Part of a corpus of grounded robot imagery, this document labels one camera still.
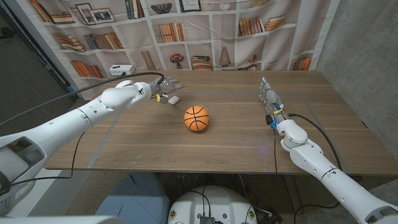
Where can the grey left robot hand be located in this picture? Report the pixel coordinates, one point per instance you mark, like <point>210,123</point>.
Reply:
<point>166,85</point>

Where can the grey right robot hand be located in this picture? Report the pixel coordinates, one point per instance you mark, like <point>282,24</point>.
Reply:
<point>273,101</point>

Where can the white airpods case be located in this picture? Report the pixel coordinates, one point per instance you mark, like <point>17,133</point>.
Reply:
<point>174,100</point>

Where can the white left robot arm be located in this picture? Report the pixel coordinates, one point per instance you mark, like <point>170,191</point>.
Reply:
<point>62,127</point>

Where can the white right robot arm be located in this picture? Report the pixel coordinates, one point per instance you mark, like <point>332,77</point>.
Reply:
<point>342,186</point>

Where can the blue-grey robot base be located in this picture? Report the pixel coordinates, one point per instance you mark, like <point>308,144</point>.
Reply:
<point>136,199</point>

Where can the orange basketball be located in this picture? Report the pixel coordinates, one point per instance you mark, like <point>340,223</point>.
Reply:
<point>196,118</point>

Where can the white power strip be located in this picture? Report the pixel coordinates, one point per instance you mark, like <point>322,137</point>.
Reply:
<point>122,69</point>

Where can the printed bookshelf backdrop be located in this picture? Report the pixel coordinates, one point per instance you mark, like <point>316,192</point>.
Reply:
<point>202,46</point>

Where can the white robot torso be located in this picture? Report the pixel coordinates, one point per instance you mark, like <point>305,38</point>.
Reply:
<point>211,205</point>

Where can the perforated partition panel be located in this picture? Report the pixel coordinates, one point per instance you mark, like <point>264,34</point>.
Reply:
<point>25,77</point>

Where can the white floor mat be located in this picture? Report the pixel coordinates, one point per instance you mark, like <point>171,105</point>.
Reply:
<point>46,196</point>

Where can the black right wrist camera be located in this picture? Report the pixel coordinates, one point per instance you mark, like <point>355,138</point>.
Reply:
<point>269,119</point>

